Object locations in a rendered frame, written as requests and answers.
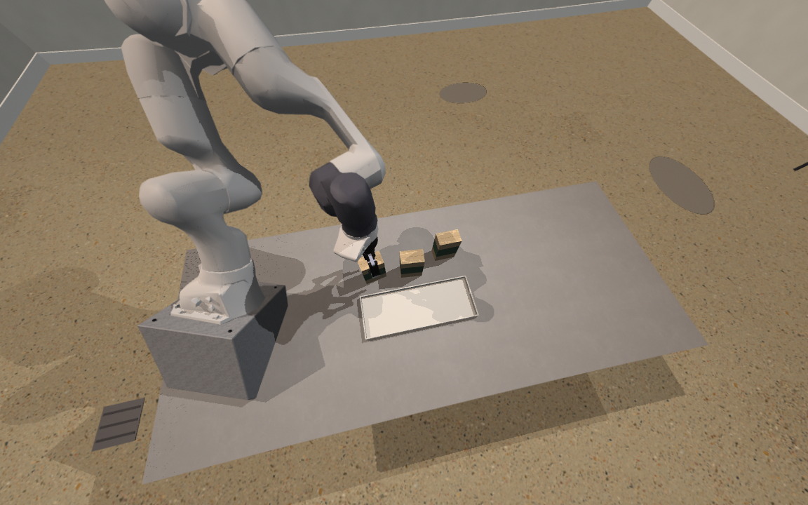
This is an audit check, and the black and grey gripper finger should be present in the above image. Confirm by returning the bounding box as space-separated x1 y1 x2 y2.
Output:
363 249 380 278

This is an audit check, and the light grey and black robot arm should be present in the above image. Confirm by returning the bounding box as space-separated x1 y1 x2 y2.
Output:
105 0 386 325

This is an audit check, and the tan rectangular block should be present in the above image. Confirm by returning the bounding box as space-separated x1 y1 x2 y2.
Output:
400 249 425 278
358 251 386 284
431 229 462 261

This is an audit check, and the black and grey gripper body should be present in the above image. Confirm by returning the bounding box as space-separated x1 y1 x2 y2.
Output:
364 237 378 258

